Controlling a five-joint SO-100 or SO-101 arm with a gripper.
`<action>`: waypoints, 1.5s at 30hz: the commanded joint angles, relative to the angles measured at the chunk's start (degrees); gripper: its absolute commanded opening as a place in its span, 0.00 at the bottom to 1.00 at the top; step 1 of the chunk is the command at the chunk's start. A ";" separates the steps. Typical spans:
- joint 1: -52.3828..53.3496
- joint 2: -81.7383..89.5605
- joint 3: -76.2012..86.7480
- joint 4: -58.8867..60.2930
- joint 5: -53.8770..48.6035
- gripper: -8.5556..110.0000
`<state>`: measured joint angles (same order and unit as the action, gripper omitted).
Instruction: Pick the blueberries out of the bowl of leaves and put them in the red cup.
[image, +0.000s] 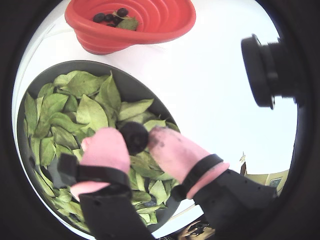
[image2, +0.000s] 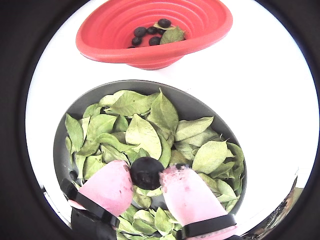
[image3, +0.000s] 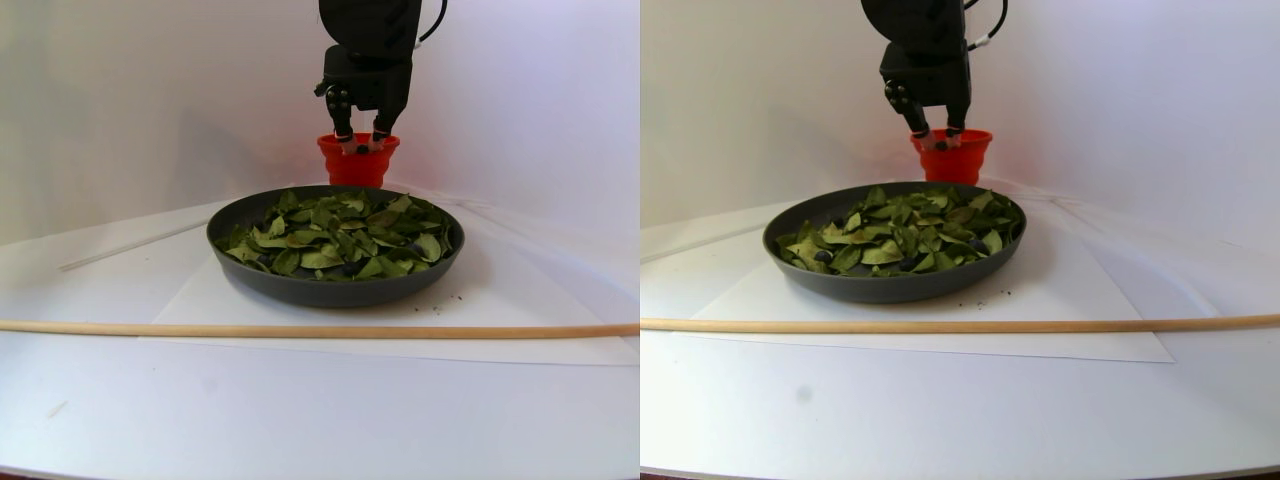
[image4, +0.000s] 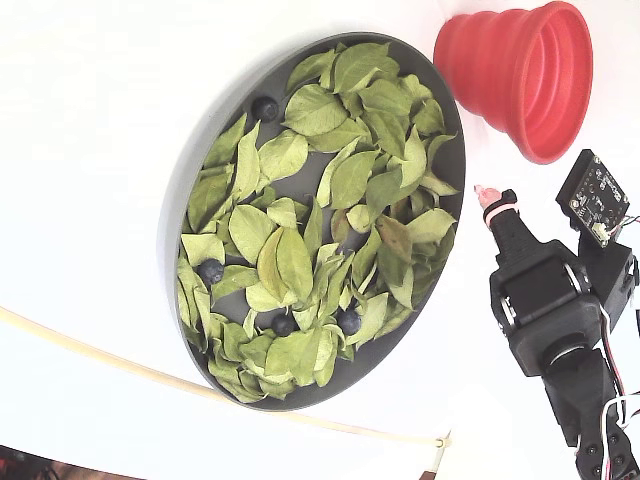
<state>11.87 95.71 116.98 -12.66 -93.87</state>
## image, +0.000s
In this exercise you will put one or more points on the pile of green leaves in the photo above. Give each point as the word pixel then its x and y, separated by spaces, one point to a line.
pixel 90 112

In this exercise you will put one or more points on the black camera module with lens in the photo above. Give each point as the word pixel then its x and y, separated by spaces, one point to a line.
pixel 260 75

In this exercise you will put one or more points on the small green leaf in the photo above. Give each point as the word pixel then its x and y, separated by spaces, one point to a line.
pixel 115 13

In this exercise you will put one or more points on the red collapsible silicone cup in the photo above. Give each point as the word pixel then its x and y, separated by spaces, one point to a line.
pixel 160 22

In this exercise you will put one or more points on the dark grey round bowl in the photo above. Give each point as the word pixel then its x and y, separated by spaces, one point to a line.
pixel 135 87

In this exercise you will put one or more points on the pink-tipped black gripper finger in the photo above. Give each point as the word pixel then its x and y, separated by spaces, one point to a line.
pixel 105 147
pixel 175 152

